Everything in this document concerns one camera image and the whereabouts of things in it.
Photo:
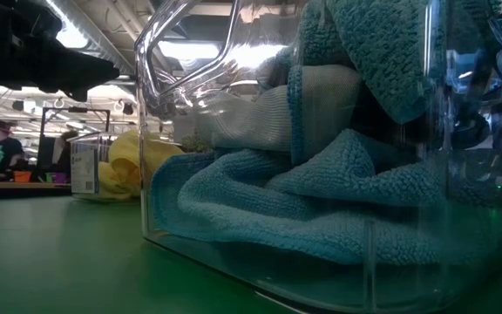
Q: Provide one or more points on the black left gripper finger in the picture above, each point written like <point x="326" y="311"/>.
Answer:
<point x="81" y="70"/>
<point x="79" y="93"/>

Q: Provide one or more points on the orange container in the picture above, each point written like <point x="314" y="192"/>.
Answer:
<point x="22" y="176"/>

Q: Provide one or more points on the large clear plastic bin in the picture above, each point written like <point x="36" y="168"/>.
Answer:
<point x="251" y="279"/>

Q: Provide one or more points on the black aluminium table frame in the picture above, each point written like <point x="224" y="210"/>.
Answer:
<point x="15" y="192"/>

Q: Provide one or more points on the small clear plastic bin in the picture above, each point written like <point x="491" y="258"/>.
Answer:
<point x="83" y="170"/>

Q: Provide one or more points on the black metal rack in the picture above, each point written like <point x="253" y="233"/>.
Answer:
<point x="44" y="126"/>

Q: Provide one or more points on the yellow microfiber towel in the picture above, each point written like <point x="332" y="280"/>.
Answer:
<point x="116" y="185"/>
<point x="129" y="150"/>

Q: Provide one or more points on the green table mat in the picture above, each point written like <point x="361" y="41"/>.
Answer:
<point x="59" y="261"/>

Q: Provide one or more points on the white teal-edged towel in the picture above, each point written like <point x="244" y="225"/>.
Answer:
<point x="329" y="109"/>

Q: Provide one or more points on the purple container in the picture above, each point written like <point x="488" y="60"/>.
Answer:
<point x="56" y="177"/>

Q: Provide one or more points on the person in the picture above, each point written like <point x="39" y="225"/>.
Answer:
<point x="4" y="152"/>

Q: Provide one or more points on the light blue microfiber towel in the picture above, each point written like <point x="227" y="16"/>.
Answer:
<point x="277" y="218"/>

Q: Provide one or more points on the dark teal microfiber towel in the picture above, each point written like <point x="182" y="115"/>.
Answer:
<point x="386" y="52"/>

